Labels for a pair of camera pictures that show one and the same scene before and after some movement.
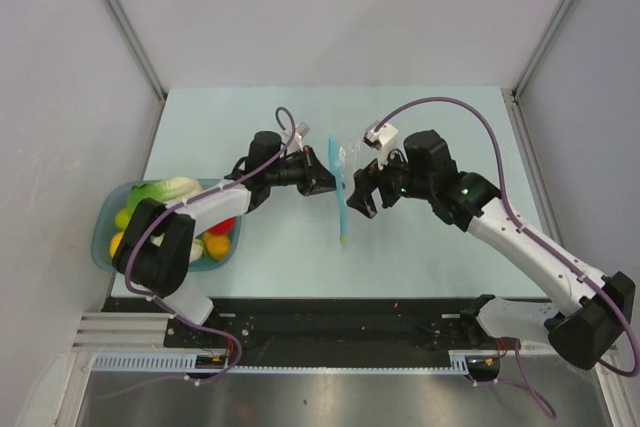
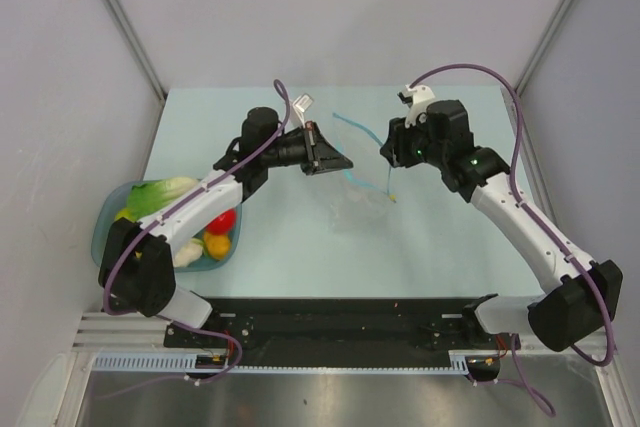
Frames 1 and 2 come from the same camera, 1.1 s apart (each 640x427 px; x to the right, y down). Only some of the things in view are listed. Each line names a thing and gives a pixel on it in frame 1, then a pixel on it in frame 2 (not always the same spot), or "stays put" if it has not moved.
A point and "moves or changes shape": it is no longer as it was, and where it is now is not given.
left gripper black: (315, 178) → (319, 156)
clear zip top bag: (338, 159) moves or changes shape
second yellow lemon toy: (122, 218) stays put
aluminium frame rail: (120, 331) stays put
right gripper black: (371, 177) → (394, 149)
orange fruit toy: (217, 246) stays put
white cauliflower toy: (196, 251) stays put
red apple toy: (226, 227) stays put
